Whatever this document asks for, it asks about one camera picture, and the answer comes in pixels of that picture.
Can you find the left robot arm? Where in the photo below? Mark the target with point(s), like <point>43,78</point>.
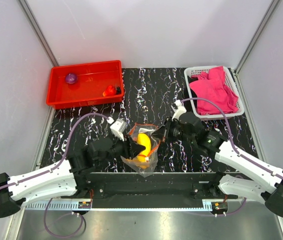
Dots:
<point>65,178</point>

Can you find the yellow fake lemon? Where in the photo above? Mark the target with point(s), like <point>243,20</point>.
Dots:
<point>143,157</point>

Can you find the red plastic bin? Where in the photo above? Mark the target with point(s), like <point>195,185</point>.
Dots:
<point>92,80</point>

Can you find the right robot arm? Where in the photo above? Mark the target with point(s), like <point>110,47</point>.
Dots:
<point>264,183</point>

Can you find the clear zip top bag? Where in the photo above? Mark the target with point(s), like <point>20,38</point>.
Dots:
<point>148,129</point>

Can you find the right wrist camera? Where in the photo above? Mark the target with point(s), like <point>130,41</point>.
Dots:
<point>178,109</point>

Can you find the pink cloth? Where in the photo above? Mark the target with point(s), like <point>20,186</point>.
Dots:
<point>212,86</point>

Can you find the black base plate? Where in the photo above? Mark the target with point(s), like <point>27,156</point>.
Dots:
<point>157,191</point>

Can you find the red fake fruit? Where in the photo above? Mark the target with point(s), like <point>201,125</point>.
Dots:
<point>109,91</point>

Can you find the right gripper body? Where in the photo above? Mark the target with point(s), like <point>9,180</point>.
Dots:
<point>173,129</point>

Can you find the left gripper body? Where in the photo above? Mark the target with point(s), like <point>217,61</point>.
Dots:
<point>120,148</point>

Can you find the white plastic basket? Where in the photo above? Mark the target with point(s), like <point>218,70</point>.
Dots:
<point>229,81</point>

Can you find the pink fake fruit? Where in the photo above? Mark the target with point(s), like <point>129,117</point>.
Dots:
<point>71,78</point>

